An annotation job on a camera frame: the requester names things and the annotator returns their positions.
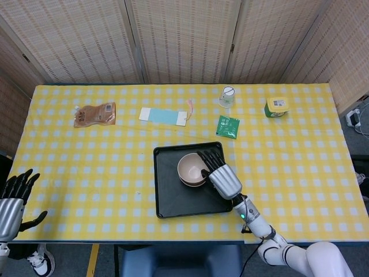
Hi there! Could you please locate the blue and white card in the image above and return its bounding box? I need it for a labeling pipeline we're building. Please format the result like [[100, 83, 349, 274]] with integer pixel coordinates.
[[138, 107, 187, 128]]

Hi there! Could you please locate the yellow checked tablecloth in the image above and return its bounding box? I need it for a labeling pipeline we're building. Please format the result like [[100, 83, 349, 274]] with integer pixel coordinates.
[[8, 83, 361, 243]]

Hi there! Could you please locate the brown spouted pouch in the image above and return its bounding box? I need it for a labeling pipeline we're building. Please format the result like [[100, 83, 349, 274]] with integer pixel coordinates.
[[73, 102, 116, 128]]

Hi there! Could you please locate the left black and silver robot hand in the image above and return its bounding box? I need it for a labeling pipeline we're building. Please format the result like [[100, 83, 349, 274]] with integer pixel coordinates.
[[0, 169, 48, 242]]

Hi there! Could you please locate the woven folding screen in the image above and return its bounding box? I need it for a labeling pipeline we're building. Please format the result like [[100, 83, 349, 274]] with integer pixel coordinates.
[[0, 0, 369, 156]]

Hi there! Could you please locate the green tub with yellow lid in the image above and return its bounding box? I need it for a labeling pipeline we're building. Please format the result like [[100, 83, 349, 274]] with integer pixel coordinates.
[[264, 97, 291, 118]]

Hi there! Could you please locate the green tea sachet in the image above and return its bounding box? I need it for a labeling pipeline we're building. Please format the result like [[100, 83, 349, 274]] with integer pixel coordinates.
[[214, 115, 241, 140]]

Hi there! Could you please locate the black and white sneaker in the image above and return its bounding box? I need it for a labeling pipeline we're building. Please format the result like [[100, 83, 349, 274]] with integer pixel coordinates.
[[27, 244, 55, 277]]

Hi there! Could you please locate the pink bowl with red stain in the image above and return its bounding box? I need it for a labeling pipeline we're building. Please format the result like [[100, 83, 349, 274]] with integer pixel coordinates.
[[178, 174, 207, 188]]

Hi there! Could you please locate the floral print paper cup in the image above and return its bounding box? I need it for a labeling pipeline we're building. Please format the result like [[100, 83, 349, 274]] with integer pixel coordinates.
[[218, 86, 236, 108]]

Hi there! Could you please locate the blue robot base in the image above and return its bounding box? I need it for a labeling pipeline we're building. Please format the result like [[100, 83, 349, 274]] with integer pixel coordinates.
[[119, 244, 243, 277]]

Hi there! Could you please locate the plain pink bowl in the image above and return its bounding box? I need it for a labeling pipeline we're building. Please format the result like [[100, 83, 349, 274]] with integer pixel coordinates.
[[177, 153, 208, 185]]

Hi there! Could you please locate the black square plastic tray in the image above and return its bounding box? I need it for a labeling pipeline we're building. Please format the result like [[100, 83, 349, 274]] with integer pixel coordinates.
[[153, 141, 234, 219]]

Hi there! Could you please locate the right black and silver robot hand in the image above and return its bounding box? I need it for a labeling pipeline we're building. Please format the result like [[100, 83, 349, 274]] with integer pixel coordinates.
[[197, 149, 243, 200]]

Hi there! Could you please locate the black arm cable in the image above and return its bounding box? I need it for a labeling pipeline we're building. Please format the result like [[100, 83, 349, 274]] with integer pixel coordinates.
[[239, 224, 277, 277]]

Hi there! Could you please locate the white power strip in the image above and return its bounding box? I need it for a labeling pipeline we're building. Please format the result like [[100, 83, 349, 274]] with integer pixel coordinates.
[[345, 108, 363, 128]]

